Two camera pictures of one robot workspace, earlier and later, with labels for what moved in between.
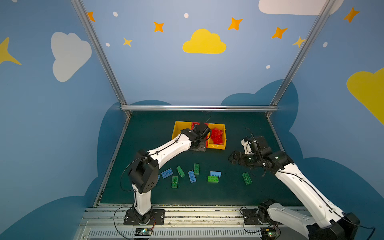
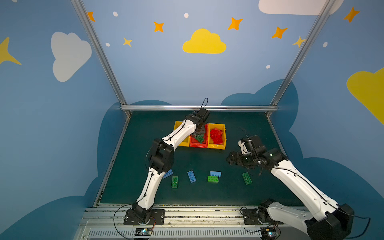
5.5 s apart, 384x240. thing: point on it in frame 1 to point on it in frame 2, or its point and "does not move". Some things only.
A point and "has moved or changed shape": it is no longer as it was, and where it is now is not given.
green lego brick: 174,182 does not move
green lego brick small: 180,171 has moved or changed shape
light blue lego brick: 215,173 does not move
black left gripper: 199,145 to 201,129
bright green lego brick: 213,179 does not move
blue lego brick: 167,173 does not move
